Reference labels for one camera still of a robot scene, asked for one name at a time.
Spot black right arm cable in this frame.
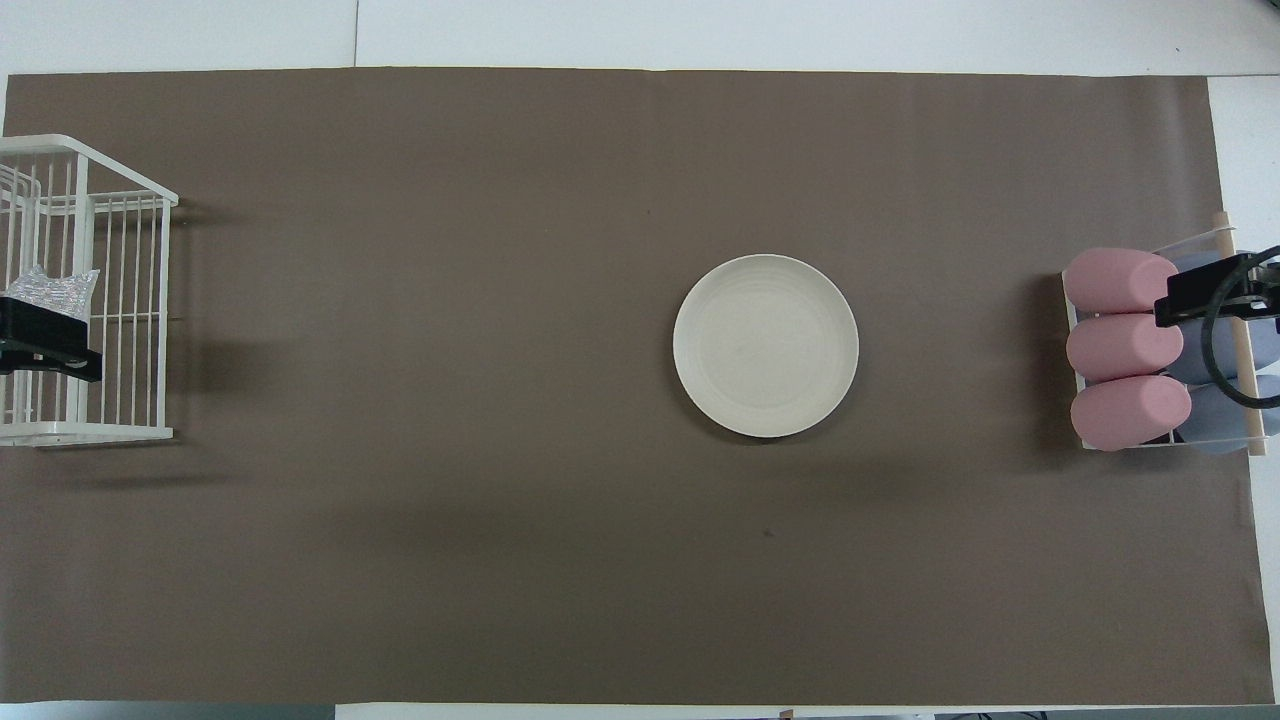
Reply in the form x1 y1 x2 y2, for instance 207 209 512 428
1203 245 1280 409

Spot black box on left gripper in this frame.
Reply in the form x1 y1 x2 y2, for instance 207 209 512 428
0 297 101 351

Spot silver mesh scrub sponge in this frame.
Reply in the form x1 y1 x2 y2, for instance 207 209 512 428
3 264 102 323

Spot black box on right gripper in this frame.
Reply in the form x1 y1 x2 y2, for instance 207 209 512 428
1153 253 1259 328

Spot white wire dish rack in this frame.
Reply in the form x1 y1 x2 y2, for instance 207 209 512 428
0 134 179 447

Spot brown table mat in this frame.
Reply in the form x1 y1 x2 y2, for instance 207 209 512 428
0 67 1273 706

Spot cup rack with wooden rod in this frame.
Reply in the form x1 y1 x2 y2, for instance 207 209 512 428
1060 210 1269 459

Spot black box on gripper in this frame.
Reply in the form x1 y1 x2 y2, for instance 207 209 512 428
0 297 101 351
1153 253 1259 328

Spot pink plastic cup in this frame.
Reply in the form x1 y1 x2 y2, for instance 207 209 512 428
1070 375 1193 452
1066 313 1185 383
1063 248 1181 315

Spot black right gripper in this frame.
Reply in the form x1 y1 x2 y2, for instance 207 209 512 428
1245 243 1280 326

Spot cream round plate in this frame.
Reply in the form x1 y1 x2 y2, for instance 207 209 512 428
673 254 860 439

